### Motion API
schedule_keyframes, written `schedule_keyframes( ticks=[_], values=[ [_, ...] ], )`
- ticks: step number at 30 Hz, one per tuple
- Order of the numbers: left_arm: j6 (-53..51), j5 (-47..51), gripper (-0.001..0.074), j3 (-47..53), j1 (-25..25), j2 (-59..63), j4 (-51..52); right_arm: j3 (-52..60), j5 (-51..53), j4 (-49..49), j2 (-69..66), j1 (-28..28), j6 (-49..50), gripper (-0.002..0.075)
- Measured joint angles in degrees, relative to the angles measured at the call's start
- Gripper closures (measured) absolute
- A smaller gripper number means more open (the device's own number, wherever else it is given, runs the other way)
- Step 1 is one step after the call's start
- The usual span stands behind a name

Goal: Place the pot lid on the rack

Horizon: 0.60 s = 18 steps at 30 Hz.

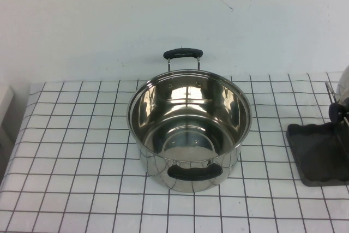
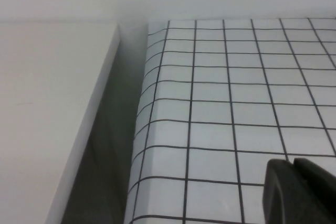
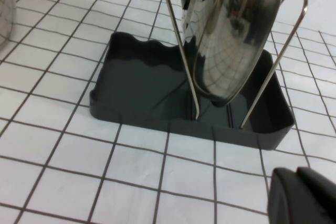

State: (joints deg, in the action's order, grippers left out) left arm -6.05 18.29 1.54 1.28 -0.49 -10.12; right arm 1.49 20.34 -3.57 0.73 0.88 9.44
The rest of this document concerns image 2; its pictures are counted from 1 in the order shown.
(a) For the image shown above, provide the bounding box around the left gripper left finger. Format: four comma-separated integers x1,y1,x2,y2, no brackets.
263,158,316,224

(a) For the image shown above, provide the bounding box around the white black-grid tablecloth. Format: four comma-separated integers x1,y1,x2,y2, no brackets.
123,18,336,224

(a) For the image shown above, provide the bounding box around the white side table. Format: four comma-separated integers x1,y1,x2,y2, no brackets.
0,20,121,224

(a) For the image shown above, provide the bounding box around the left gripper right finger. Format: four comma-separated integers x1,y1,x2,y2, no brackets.
293,157,336,224

